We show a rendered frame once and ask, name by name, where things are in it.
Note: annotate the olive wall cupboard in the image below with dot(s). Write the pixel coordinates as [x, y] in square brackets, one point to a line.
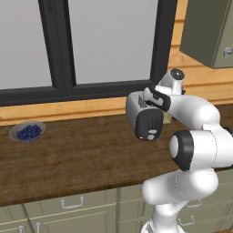
[200, 27]

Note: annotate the wide pale green drawer front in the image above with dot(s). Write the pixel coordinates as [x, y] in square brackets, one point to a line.
[97, 200]

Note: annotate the pale yellow block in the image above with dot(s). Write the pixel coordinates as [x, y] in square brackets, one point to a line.
[166, 118]

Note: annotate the grey bowl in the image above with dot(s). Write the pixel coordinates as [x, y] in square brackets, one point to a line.
[13, 135]

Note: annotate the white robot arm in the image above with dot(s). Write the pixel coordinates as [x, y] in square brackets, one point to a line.
[197, 142]

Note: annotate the black framed window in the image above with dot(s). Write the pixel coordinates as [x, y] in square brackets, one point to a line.
[63, 88]

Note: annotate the pale green cupboard door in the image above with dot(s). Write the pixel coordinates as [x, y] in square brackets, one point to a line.
[79, 223]
[9, 228]

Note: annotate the blueberries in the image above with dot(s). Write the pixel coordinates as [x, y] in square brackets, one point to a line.
[28, 132]

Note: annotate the narrow pale green drawer front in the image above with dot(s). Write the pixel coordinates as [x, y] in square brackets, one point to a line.
[12, 214]

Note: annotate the silver cupboard door knob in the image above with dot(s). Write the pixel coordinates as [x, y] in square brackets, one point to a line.
[21, 228]
[38, 225]

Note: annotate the silver and black toaster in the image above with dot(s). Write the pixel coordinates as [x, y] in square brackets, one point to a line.
[133, 110]

